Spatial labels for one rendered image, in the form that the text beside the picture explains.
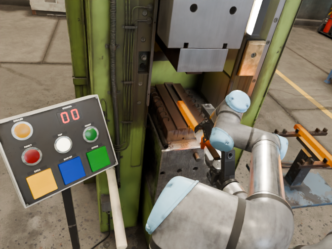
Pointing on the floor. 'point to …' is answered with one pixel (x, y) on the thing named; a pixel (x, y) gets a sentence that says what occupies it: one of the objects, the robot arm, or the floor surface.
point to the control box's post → (67, 198)
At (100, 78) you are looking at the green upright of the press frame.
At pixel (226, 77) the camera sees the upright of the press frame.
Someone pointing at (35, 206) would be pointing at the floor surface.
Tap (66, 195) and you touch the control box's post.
